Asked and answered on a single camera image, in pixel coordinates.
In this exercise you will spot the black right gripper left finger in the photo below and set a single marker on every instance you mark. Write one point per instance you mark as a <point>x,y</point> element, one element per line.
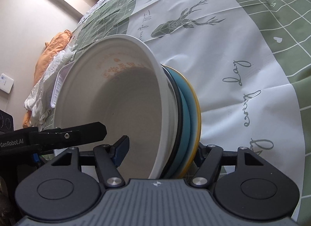
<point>107,160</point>

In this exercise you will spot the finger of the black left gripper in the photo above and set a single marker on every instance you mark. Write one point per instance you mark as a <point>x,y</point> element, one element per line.
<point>31,140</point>

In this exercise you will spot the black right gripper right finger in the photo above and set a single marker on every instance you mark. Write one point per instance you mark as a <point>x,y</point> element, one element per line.
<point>207,160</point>

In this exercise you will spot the blue plate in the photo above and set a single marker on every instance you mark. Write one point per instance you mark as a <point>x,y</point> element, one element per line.
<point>188,118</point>

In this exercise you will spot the white red plastic tray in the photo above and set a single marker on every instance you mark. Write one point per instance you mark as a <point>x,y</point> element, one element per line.
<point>60,78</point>

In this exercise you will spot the large white paper bowl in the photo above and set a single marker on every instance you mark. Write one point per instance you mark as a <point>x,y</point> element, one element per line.
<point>118,82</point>

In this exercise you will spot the black appliance with dials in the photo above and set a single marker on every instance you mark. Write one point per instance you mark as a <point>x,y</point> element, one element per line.
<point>6,122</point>

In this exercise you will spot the white lace cloth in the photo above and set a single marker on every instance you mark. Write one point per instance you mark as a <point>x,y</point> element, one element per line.
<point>46,94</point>

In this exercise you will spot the orange cushion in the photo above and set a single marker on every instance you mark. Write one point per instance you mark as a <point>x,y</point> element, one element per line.
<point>45,68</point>

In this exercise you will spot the green white patterned tablecloth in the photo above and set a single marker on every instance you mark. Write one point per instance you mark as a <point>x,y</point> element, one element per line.
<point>247,60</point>

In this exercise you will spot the white wall device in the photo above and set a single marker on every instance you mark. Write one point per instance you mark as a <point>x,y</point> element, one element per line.
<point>6,83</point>

